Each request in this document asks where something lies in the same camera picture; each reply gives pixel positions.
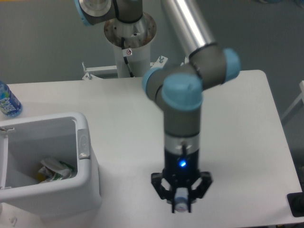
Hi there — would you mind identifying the white frame at right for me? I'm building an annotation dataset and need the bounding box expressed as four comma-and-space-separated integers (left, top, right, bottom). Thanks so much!
281, 80, 304, 125

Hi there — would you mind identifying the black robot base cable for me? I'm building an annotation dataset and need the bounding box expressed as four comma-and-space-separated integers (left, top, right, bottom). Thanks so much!
121, 37, 134, 78

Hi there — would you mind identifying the white paper wrapper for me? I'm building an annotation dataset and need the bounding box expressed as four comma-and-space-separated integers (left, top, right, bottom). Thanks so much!
37, 157, 77, 183

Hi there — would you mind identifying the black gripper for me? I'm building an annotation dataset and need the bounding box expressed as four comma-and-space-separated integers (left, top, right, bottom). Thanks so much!
151, 149, 213, 213

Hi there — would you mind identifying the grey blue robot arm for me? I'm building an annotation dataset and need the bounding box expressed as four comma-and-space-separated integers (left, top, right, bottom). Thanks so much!
75, 0, 241, 212

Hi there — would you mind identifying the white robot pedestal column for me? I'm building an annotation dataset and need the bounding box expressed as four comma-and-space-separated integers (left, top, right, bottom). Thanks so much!
104, 12, 157, 78

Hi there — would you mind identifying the blue labelled water bottle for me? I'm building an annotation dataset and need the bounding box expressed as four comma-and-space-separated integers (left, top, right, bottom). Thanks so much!
0, 81, 23, 118

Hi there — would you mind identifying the clear plastic bottle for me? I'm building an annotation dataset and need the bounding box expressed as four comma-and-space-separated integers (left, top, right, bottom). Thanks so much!
174, 188, 188, 212

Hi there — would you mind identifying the white pedestal base frame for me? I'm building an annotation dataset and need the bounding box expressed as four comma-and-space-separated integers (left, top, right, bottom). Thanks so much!
82, 56, 168, 80

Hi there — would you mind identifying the black clamp at table edge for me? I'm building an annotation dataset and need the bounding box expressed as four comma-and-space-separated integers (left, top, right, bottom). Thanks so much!
287, 192, 304, 218

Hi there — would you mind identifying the white plastic trash can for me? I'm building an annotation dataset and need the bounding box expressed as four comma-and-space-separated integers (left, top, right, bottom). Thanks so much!
0, 112, 102, 217

